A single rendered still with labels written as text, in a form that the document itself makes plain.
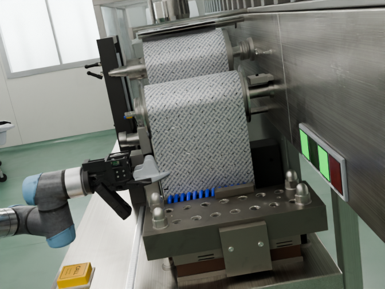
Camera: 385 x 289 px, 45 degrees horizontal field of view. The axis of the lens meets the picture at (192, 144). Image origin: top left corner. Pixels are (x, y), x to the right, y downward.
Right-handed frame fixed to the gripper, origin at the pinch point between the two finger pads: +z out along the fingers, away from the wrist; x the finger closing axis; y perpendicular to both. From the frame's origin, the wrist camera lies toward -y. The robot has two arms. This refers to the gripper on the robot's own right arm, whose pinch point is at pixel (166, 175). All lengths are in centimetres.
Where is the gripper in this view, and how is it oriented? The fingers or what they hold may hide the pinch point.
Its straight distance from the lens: 118.3
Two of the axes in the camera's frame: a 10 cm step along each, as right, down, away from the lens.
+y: -1.7, -9.5, -2.7
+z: 9.9, -1.7, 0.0
